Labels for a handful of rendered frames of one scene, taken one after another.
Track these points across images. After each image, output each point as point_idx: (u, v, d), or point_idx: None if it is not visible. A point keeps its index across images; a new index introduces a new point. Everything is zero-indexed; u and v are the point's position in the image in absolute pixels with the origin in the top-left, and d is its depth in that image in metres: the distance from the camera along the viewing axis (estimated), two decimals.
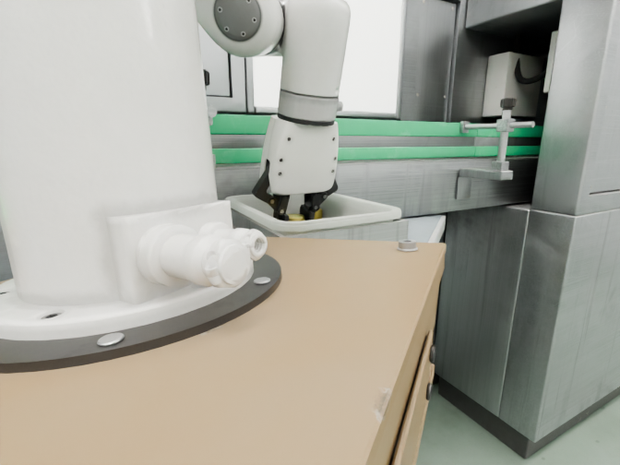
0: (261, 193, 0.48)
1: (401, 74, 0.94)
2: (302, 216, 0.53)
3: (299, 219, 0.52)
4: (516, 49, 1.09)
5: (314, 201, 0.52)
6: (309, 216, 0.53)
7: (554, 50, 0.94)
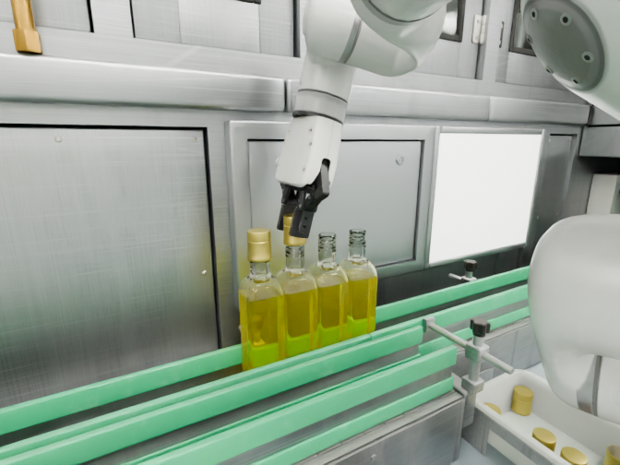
0: (326, 192, 0.49)
1: (533, 209, 1.05)
2: None
3: None
4: None
5: None
6: None
7: None
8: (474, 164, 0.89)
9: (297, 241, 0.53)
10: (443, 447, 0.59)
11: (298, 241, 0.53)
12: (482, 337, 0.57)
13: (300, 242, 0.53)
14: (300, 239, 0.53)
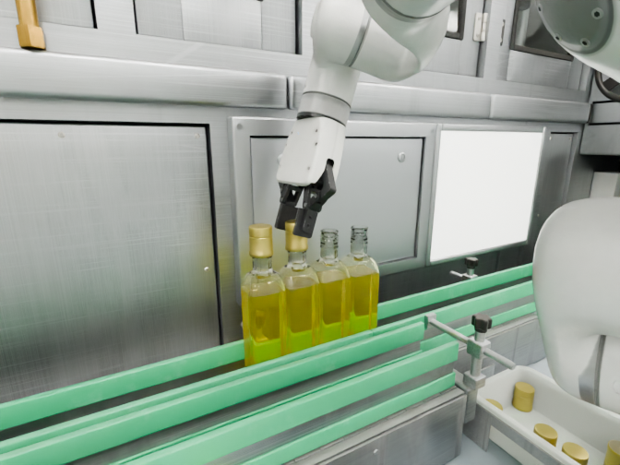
0: (332, 189, 0.49)
1: (534, 208, 1.05)
2: None
3: None
4: None
5: (299, 197, 0.57)
6: (297, 211, 0.57)
7: None
8: (475, 161, 0.89)
9: (302, 245, 0.54)
10: (445, 442, 0.59)
11: (303, 246, 0.54)
12: (483, 332, 0.57)
13: (304, 247, 0.54)
14: (304, 244, 0.54)
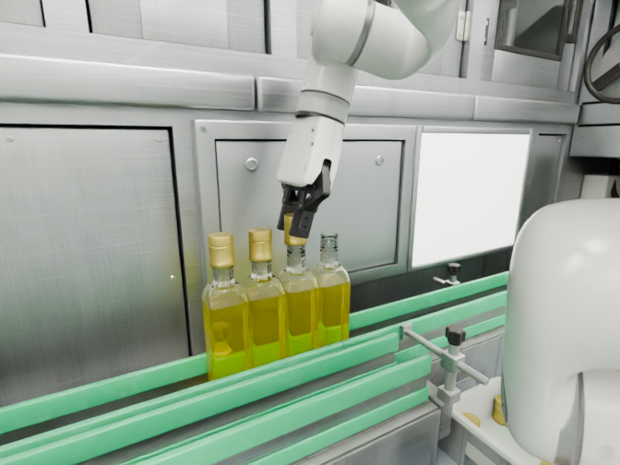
0: (327, 192, 0.49)
1: (521, 211, 1.03)
2: (263, 227, 0.53)
3: (269, 229, 0.53)
4: (612, 171, 1.17)
5: None
6: None
7: None
8: (459, 165, 0.87)
9: (265, 256, 0.51)
10: (417, 459, 0.56)
11: (266, 256, 0.51)
12: (457, 345, 0.54)
13: (268, 257, 0.52)
14: (268, 255, 0.52)
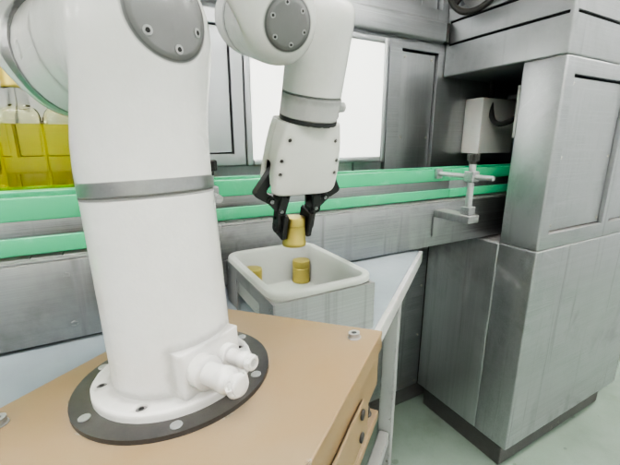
0: (261, 193, 0.48)
1: (385, 123, 1.05)
2: None
3: None
4: (490, 94, 1.20)
5: (315, 202, 0.52)
6: (309, 217, 0.53)
7: None
8: None
9: (11, 81, 0.54)
10: None
11: (13, 82, 0.54)
12: None
13: (15, 83, 0.54)
14: (15, 80, 0.54)
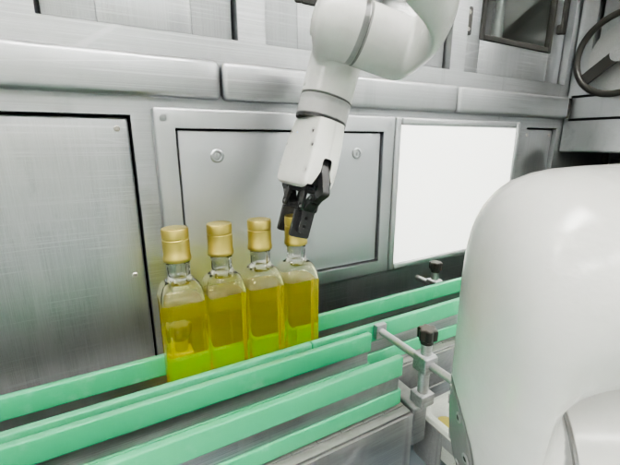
0: (327, 192, 0.49)
1: None
2: (222, 220, 0.50)
3: (230, 222, 0.50)
4: None
5: None
6: None
7: None
8: (441, 159, 0.84)
9: (223, 251, 0.48)
10: None
11: (224, 252, 0.49)
12: (429, 346, 0.51)
13: (226, 252, 0.49)
14: (226, 249, 0.49)
